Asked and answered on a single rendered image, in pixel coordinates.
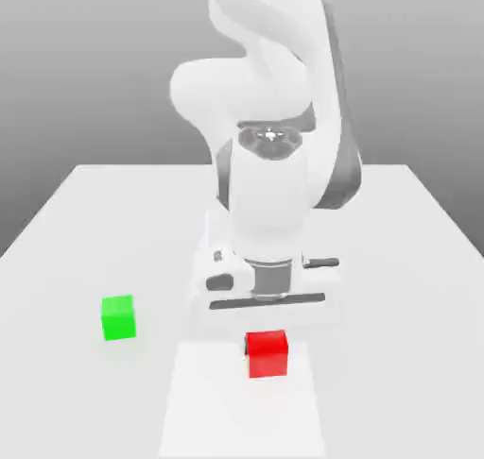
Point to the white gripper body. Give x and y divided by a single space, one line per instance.
264 308

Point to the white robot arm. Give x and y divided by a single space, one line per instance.
264 187

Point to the small red cube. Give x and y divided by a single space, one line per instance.
267 355

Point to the small green cube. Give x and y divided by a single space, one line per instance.
118 318

